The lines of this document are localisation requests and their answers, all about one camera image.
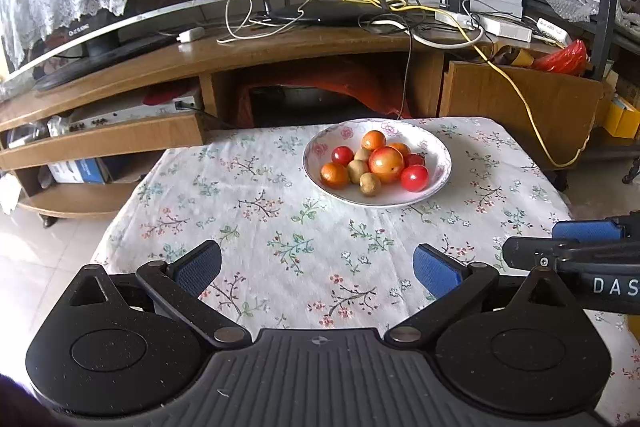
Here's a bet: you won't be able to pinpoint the silver set-top box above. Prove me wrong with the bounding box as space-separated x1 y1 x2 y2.
50 89 204 136

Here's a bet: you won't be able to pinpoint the white power strip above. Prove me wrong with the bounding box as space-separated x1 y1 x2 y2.
435 9 533 42

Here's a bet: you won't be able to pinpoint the yellow box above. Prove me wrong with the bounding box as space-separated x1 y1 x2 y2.
602 94 640 139

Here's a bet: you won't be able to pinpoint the white labelled adapter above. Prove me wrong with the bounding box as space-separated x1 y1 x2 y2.
532 17 572 46

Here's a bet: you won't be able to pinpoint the thick white cable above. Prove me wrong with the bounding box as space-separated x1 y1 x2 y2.
370 19 484 48

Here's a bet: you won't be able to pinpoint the large orange-red apple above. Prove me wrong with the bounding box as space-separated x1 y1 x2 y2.
368 146 405 184

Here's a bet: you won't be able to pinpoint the yellow cable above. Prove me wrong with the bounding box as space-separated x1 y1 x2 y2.
310 0 591 168

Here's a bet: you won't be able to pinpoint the red plastic bag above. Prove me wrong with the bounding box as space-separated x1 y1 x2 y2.
532 39 589 76

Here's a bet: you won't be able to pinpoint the wooden tv stand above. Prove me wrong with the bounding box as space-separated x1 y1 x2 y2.
0 24 608 228

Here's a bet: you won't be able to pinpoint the dark metal pot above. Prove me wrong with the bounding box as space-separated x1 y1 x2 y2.
249 86 362 128

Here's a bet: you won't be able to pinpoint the white floral bowl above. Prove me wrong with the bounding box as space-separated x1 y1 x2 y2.
302 118 453 208

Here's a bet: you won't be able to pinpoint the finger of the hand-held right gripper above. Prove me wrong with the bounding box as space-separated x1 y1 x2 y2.
551 214 640 240
502 236 640 270

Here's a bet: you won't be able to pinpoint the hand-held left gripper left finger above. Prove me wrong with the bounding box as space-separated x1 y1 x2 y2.
70 241 253 350

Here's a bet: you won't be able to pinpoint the brown paper scraps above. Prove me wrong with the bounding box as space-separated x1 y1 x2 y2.
492 47 536 68

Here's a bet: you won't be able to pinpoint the floral tablecloth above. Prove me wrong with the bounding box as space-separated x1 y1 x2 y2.
92 117 640 427

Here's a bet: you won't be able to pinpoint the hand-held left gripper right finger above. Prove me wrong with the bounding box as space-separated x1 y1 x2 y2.
384 243 573 349

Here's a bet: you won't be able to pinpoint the orange plastic sheet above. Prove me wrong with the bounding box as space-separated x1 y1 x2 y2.
237 62 402 128

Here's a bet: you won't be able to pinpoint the black stand leg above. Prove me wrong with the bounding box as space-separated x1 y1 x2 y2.
622 152 640 186

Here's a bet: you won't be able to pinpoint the thin white cable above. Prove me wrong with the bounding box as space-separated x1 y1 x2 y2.
217 0 312 46

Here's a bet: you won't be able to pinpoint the blue box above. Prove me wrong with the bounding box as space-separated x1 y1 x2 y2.
50 158 109 185

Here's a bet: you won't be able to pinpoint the red cloth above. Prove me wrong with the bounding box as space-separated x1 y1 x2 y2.
145 88 189 106

